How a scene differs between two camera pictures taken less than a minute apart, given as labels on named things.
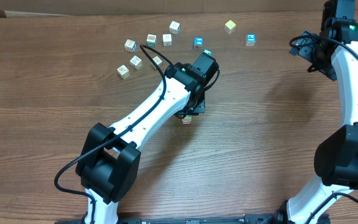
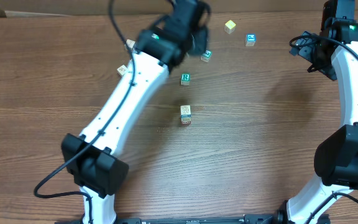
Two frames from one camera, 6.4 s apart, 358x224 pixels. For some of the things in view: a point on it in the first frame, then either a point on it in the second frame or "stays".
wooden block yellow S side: (123, 71) stays
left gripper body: (196, 107) -> (199, 41)
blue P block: (251, 39) stays
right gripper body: (313, 58) stays
